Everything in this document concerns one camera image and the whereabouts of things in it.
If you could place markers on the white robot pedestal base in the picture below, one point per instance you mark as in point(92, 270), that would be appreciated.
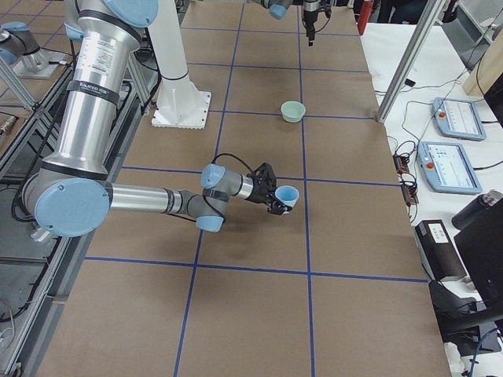
point(179, 103)

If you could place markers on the black monitor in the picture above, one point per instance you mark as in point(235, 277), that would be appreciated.
point(480, 247)

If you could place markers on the black orange adapter upper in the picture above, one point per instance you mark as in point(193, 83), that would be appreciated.
point(401, 164)

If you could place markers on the upper teach pendant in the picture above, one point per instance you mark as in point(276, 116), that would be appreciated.
point(458, 119)

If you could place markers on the black orange adapter lower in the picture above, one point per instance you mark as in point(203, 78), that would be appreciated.
point(409, 193)

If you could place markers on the black orange adapter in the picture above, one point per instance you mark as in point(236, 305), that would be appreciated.
point(401, 164)
point(409, 193)

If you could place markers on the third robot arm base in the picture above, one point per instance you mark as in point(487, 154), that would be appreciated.
point(21, 51)

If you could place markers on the light blue plastic cup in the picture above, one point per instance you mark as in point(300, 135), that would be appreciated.
point(287, 194)

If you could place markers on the lower teach pendant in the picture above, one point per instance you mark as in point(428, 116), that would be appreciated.
point(447, 169)

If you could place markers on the pale green bowl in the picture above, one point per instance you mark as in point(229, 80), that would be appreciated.
point(292, 111)

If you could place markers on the teach pendant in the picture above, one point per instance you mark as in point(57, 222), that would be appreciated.
point(447, 169)
point(458, 119)

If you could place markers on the black box with white label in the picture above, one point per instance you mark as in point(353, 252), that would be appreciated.
point(437, 252)

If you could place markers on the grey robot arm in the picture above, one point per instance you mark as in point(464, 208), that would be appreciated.
point(278, 8)
point(70, 195)

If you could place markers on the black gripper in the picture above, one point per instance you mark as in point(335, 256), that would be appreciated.
point(309, 16)
point(259, 195)

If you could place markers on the black water bottle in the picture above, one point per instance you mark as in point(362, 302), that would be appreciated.
point(477, 206)

